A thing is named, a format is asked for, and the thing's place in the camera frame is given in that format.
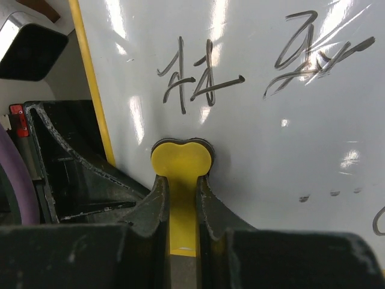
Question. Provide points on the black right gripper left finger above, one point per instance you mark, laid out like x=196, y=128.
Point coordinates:
x=143, y=256

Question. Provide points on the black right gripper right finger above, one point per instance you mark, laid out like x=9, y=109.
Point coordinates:
x=218, y=266

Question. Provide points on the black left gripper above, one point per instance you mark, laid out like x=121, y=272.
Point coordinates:
x=76, y=183

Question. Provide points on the yellow bone-shaped eraser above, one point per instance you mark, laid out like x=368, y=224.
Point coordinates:
x=182, y=162

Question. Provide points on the yellow-framed whiteboard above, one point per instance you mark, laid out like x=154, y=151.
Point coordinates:
x=290, y=94

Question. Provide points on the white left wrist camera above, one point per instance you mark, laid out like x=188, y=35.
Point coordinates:
x=30, y=46

